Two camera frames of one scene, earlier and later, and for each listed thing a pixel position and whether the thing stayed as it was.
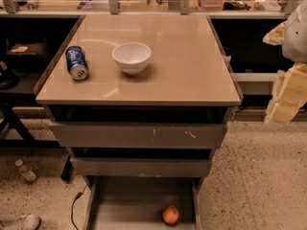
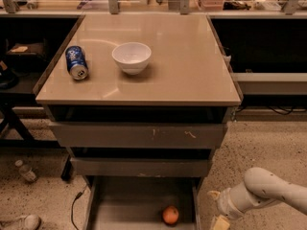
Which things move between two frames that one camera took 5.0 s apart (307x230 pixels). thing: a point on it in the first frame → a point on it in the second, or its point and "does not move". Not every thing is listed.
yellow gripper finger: x=275 y=36 → x=224 y=203
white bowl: x=132 y=57 does not move
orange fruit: x=170 y=215 does not move
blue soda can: x=77 y=62 does not move
